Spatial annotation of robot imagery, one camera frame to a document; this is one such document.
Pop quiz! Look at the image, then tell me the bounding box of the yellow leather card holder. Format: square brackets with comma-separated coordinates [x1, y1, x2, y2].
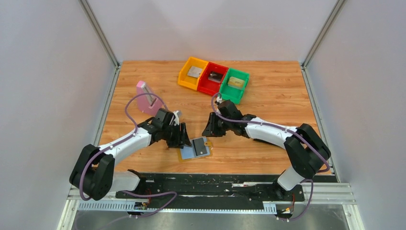
[178, 137, 213, 162]

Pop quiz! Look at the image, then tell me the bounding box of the black credit card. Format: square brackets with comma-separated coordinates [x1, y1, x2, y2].
[192, 138, 207, 157]

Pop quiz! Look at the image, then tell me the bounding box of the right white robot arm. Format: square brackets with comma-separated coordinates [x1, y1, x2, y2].
[202, 100, 331, 191]

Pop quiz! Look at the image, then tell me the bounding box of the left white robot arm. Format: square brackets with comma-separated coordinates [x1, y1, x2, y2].
[69, 108, 191, 200]

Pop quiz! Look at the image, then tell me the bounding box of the gold card in green bin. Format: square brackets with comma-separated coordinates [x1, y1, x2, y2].
[227, 76, 245, 90]

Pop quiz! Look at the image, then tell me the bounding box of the dark card in red bin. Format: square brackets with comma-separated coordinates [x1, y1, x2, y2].
[208, 71, 223, 83]

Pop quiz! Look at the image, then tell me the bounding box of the silver card in yellow bin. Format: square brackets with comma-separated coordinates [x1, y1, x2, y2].
[187, 66, 203, 78]

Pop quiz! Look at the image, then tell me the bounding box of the pink wedge stand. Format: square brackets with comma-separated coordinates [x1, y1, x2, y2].
[136, 80, 163, 116]

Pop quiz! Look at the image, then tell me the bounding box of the red plastic bin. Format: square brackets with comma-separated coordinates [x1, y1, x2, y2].
[197, 62, 229, 96]

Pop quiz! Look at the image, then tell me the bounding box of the green plastic bin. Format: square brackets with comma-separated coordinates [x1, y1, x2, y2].
[219, 68, 249, 104]

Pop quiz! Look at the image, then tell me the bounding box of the yellow plastic bin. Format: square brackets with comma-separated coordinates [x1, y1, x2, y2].
[177, 57, 209, 91]

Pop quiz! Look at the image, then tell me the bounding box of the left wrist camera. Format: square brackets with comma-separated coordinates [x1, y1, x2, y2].
[171, 110, 181, 126]

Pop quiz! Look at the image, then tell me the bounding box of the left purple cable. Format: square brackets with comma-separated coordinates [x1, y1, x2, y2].
[79, 92, 178, 219]

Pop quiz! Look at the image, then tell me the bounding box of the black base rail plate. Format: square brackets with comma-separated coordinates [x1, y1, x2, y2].
[114, 172, 321, 211]

